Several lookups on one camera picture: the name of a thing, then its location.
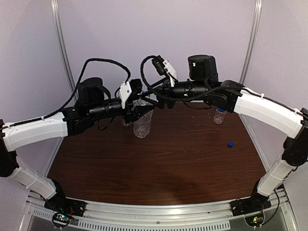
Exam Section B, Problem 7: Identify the clear bottle white cap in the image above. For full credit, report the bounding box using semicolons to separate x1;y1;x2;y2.
133;98;153;138

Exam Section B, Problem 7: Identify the blue label plastic bottle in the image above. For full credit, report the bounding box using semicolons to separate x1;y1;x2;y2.
213;107;227;125

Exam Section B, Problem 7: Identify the blue bottle cap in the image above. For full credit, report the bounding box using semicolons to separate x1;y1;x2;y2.
227;141;234;148

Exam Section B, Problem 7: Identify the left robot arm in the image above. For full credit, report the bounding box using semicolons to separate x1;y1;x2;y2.
0;77;154;212

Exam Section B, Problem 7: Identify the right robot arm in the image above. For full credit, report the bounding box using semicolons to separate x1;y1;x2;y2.
147;54;308;216

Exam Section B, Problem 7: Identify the right camera cable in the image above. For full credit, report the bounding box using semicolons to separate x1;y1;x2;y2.
140;55;308;116

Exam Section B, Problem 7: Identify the camera cable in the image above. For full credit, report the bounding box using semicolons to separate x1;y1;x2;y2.
0;57;132;126
140;55;308;116

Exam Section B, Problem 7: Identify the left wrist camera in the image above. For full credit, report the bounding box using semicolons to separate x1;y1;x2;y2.
119;78;142;109

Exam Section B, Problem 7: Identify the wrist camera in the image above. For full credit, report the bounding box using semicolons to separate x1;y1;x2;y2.
119;78;142;109
152;55;178;87

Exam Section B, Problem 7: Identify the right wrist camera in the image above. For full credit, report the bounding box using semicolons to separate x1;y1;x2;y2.
152;55;178;87

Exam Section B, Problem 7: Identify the left camera cable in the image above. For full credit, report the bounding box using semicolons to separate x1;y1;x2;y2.
0;57;132;126

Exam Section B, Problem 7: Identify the right aluminium frame post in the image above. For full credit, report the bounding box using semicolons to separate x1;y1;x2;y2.
231;0;263;83

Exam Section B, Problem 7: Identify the aluminium frame post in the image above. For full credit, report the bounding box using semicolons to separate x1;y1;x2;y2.
51;0;76;93
231;0;263;83

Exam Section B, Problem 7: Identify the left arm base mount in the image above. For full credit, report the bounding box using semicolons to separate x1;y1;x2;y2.
40;193;86;231

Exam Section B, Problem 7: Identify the front aluminium rail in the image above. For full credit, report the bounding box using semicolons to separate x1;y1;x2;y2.
17;188;299;231

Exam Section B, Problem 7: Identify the left aluminium frame post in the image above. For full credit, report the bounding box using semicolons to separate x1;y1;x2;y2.
51;0;76;93

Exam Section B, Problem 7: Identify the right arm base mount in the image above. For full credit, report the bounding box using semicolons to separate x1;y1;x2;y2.
230;197;271;228

